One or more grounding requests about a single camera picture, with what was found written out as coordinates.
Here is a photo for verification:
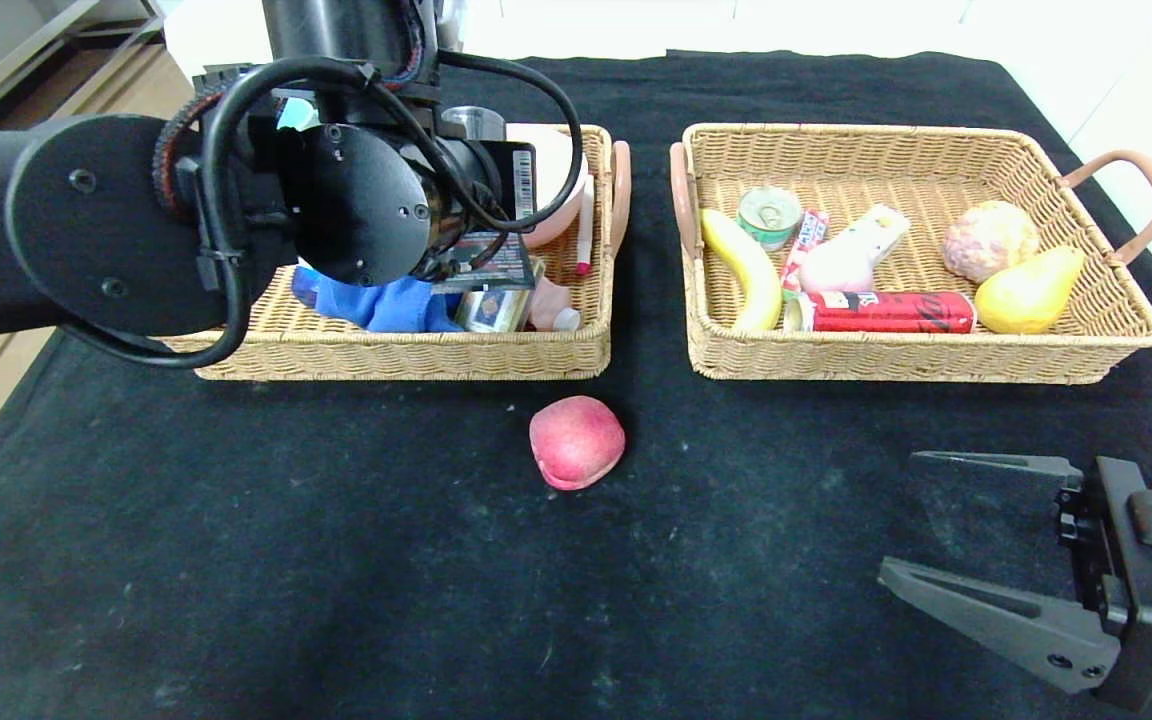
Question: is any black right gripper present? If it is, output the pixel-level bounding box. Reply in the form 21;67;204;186
877;449;1152;714

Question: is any brown cream puff bread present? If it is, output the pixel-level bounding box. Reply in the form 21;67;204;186
941;201;1042;285

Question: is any pale pink soft ball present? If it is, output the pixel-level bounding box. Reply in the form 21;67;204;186
798;235;877;295

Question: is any red peach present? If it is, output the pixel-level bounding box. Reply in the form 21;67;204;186
529;395;627;491

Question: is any cream card box blue diamond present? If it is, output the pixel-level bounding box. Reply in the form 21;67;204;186
455;286;539;334

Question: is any black cosmetic tube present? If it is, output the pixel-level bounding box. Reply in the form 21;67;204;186
431;105;539;296

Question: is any blue microfibre cloth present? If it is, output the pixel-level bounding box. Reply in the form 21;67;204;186
291;265;463;334

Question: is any wicker basket with food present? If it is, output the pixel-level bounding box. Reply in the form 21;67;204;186
669;123;1152;386

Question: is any wicker basket with household items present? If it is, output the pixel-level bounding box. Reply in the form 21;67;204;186
161;123;633;382

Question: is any yellow pear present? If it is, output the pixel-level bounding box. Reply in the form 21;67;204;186
973;246;1085;336

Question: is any red chips can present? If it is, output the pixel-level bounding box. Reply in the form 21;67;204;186
783;290;977;335

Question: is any small cream snack box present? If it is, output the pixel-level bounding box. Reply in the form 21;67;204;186
833;205;911;269

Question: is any red candy stick pack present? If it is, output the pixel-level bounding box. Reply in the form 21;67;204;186
781;210;829;298

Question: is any yellow banana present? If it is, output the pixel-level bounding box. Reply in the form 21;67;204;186
699;208;785;333

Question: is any green tin can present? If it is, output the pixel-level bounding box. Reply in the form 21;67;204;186
736;187;802;253

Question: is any pink lotion tube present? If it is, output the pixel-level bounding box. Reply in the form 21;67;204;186
530;278;583;334

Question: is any white pen pink tip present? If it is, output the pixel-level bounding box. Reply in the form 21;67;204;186
575;175;596;276

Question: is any pink bowl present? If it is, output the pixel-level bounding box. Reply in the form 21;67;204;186
504;123;589;250

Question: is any black table cloth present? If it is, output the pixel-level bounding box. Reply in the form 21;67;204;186
0;50;1152;720

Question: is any teal mug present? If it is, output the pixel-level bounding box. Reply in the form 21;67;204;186
276;97;323;133

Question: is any grey low shelf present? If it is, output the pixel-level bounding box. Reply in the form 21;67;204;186
0;0;192;131

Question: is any black left camera cable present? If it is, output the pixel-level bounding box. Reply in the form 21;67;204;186
61;48;586;371

